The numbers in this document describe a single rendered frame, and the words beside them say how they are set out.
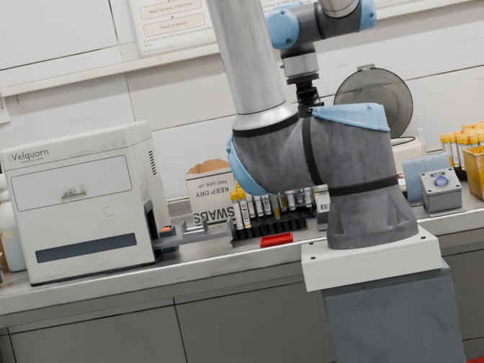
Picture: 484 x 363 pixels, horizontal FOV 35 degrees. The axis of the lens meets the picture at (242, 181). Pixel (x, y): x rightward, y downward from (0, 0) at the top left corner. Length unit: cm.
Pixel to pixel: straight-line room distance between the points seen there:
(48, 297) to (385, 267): 77
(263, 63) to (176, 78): 101
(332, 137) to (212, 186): 71
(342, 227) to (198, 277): 45
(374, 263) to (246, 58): 38
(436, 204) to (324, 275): 47
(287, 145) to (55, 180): 60
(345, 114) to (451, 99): 106
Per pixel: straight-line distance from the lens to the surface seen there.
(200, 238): 162
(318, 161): 123
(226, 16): 122
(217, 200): 189
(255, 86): 123
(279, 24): 150
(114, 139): 161
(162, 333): 236
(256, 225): 170
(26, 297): 168
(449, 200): 159
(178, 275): 159
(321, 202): 164
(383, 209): 123
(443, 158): 173
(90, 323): 240
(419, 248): 119
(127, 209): 162
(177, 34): 223
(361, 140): 122
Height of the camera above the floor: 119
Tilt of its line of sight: 7 degrees down
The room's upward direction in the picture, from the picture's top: 11 degrees counter-clockwise
